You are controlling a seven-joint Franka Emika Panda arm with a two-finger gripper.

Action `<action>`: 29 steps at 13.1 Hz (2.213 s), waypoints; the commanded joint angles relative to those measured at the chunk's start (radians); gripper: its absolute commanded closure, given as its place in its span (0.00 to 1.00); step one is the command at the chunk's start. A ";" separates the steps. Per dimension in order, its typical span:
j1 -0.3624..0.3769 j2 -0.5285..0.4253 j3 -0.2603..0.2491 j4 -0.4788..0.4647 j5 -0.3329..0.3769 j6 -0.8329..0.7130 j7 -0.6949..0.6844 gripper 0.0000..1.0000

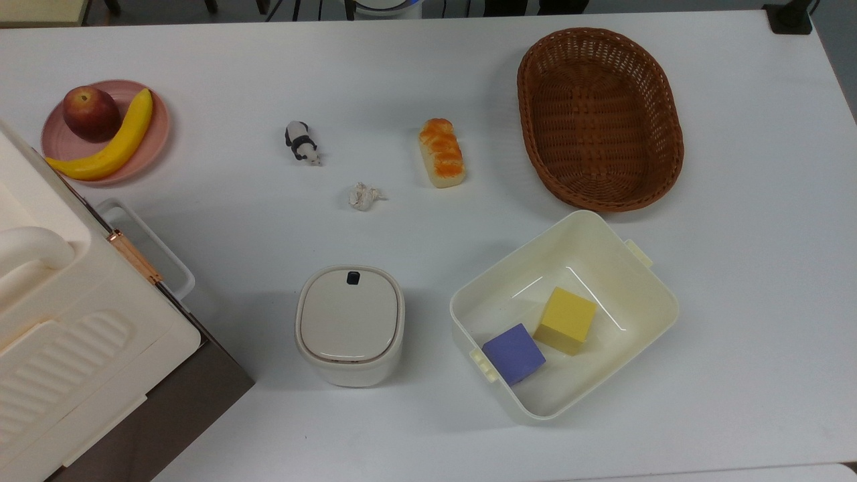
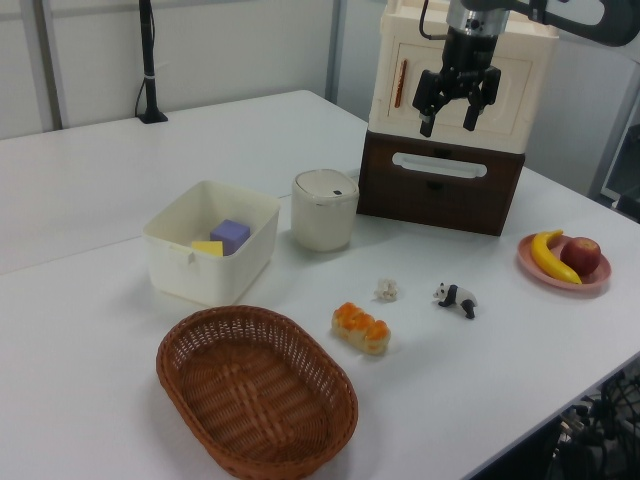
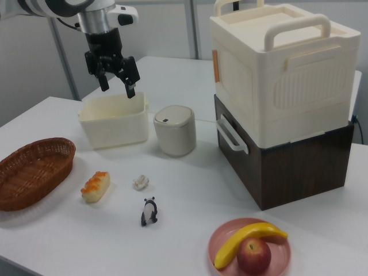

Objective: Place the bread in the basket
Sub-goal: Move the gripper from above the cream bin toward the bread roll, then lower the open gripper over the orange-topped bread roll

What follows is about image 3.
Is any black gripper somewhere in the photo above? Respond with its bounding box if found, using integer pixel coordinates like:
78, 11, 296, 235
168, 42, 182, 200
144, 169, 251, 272
84, 28, 141, 99

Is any bread with orange topping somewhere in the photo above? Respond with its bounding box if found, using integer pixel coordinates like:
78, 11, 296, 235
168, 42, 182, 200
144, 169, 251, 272
80, 171, 111, 204

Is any brown wicker basket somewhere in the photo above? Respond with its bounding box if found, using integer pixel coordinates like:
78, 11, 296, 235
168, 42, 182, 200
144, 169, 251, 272
0, 137, 77, 212

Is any cream plastic open bin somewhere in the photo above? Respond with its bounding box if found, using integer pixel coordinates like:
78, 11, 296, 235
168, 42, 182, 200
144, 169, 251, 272
78, 91, 150, 150

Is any small cream lidded trash can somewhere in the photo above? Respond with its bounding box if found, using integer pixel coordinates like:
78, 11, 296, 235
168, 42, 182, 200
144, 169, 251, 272
153, 105, 197, 158

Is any small white crumpled object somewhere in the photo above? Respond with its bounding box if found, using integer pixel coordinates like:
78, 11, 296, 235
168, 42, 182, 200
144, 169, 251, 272
132, 174, 150, 191

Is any cream wooden toy cabinet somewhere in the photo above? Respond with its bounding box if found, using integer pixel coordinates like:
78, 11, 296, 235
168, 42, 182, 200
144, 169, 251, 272
209, 0, 362, 149

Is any panda toy figure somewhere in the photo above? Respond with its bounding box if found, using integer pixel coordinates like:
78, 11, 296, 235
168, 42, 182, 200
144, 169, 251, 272
140, 196, 159, 227

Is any yellow banana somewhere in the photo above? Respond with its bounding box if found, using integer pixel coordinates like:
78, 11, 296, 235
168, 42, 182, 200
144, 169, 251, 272
214, 222, 289, 270

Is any dark wood box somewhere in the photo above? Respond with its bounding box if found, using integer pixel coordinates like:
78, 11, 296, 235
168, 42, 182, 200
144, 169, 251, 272
214, 94, 355, 212

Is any red apple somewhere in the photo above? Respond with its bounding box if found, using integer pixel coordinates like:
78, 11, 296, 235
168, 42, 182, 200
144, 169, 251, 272
236, 237, 272, 274

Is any pink plate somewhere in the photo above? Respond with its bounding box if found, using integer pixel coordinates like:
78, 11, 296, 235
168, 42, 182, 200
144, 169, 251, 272
208, 217, 292, 273

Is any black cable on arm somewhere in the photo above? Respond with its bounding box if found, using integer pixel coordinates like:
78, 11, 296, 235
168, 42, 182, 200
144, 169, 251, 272
56, 16, 85, 31

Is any white handle of wood box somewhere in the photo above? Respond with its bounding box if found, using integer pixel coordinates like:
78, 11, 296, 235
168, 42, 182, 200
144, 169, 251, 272
216, 112, 250, 155

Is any black cable behind boxes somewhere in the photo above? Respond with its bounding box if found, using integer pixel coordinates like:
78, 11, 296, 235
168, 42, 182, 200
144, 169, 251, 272
351, 114, 363, 144

